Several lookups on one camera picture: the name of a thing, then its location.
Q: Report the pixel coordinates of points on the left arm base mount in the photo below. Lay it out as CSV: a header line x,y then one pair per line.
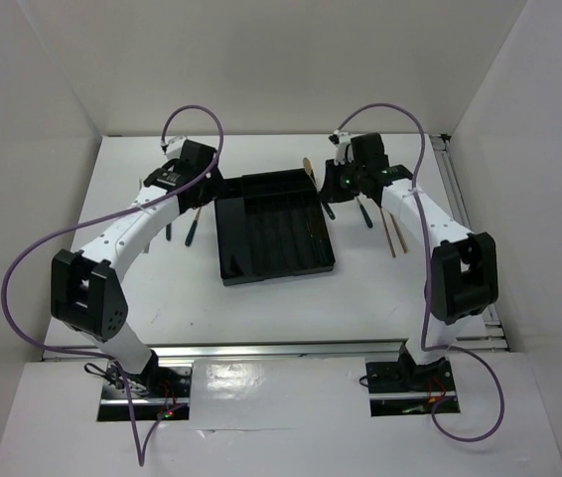
x,y
173,400

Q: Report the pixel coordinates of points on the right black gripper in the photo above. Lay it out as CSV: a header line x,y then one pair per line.
x,y
331,191

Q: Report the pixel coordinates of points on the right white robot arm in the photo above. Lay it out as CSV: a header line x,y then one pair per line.
x,y
393,188

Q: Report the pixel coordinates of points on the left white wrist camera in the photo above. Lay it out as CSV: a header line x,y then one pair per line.
x,y
172,147

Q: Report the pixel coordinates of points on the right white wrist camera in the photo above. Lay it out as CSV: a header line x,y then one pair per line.
x,y
342,141

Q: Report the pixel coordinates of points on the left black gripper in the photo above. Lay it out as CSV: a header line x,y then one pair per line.
x,y
213,188

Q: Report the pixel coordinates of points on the brown chopstick outer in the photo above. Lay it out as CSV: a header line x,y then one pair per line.
x,y
399,234

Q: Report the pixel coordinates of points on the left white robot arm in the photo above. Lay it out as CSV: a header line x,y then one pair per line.
x,y
86,288

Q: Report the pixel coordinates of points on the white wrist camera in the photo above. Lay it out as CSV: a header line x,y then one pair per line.
x,y
172,147
342,141

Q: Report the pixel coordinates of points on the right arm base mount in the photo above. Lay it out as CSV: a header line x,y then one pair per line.
x,y
395,390

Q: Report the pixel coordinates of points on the gold spoon green handle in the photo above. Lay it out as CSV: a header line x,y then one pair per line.
x,y
307,165
193,228

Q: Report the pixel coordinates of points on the aluminium front rail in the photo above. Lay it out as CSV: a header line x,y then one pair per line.
x,y
279,350

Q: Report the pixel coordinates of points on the black cutlery organizer tray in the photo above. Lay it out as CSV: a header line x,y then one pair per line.
x,y
261,230

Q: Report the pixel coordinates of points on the aluminium rail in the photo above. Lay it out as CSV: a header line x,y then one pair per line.
x,y
463,262
279,350

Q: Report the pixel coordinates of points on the aluminium right side rail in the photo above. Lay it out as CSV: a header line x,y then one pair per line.
x,y
463,262

